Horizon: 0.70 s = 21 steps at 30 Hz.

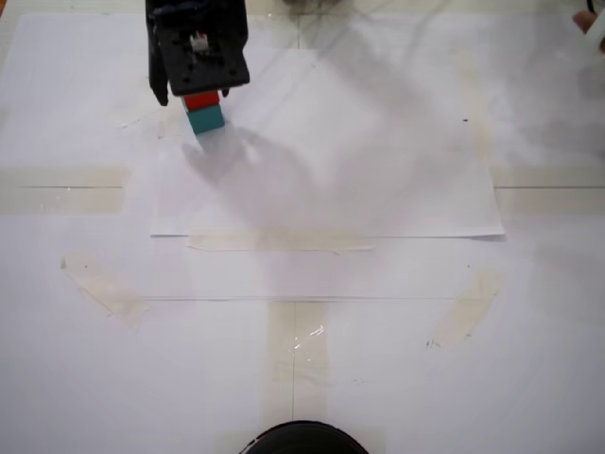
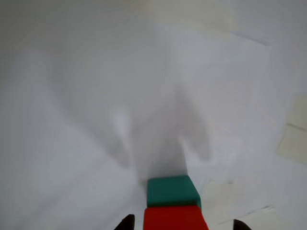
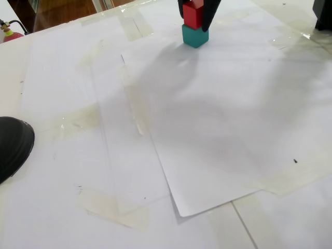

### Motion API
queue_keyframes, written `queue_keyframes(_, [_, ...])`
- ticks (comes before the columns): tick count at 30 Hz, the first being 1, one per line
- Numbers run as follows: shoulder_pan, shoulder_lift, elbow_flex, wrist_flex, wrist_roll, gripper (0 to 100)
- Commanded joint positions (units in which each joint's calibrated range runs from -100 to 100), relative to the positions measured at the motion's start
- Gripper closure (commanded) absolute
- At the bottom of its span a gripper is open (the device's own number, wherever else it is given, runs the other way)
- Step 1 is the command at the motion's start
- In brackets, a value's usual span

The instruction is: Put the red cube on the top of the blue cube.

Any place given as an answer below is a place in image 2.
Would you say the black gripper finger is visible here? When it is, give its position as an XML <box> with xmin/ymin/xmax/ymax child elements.
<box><xmin>114</xmin><ymin>213</ymin><xmax>136</xmax><ymax>230</ymax></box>
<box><xmin>232</xmin><ymin>218</ymin><xmax>250</xmax><ymax>230</ymax></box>

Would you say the red wooden cube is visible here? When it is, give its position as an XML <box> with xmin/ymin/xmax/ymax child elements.
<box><xmin>143</xmin><ymin>205</ymin><xmax>210</xmax><ymax>230</ymax></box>

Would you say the small white paper sheet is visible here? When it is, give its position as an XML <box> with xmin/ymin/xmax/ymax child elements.
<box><xmin>0</xmin><ymin>23</ymin><xmax>307</xmax><ymax>230</ymax></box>

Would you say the teal blue wooden cube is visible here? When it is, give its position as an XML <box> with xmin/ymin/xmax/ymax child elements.
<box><xmin>146</xmin><ymin>175</ymin><xmax>202</xmax><ymax>208</ymax></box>

